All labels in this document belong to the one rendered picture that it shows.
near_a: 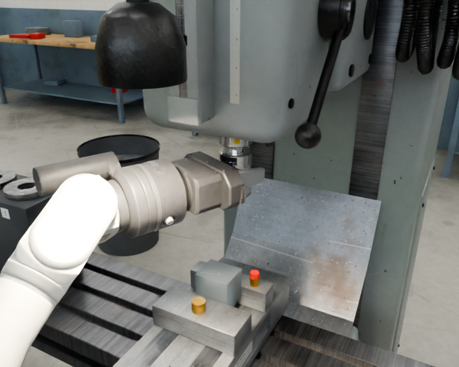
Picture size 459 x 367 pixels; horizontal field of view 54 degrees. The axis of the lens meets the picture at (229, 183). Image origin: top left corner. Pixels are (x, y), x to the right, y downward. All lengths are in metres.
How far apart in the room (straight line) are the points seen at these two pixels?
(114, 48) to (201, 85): 0.17
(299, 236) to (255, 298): 0.29
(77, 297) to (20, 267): 0.50
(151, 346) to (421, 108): 0.64
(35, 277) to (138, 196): 0.14
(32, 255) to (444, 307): 2.29
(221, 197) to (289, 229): 0.46
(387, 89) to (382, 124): 0.07
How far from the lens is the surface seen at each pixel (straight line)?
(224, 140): 0.61
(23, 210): 0.94
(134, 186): 0.53
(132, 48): 0.35
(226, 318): 0.72
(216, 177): 0.58
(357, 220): 1.00
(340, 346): 0.85
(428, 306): 2.56
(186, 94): 0.50
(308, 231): 1.03
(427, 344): 2.33
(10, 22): 7.79
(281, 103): 0.51
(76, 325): 0.91
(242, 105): 0.51
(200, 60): 0.49
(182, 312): 0.73
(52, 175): 0.55
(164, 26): 0.36
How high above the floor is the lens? 1.48
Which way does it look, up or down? 24 degrees down
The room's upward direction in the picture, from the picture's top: straight up
